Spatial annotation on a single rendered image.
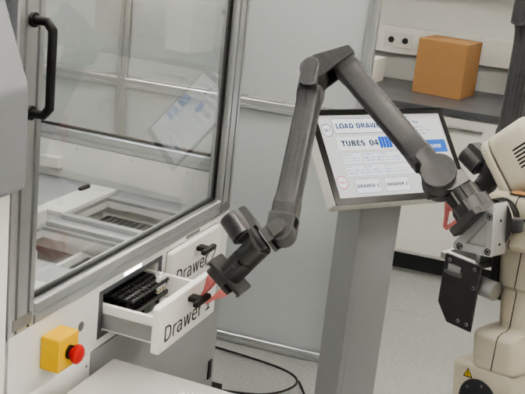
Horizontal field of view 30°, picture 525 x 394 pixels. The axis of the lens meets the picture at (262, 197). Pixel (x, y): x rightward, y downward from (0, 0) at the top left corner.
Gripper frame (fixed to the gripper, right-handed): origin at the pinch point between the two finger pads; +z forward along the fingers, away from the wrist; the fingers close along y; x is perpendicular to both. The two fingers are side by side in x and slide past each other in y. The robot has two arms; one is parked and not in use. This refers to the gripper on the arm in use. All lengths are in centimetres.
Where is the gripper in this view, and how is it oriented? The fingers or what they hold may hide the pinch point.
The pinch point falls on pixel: (205, 298)
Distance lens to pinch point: 223.8
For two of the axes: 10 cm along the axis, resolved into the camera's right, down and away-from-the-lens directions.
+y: -6.7, -7.3, 1.1
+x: -3.7, 2.1, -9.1
